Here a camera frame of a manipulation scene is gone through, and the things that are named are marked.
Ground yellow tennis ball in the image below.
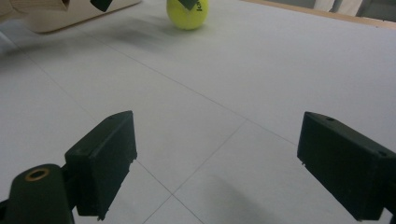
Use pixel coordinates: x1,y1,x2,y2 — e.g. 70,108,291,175
165,0,209,31

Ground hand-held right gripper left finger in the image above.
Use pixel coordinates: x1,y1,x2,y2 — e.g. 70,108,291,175
64,110,138,221

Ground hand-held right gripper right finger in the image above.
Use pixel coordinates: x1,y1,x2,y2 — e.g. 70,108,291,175
296,111,396,222

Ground white plastic storage bin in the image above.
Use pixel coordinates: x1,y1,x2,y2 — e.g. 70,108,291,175
22,0,143,34

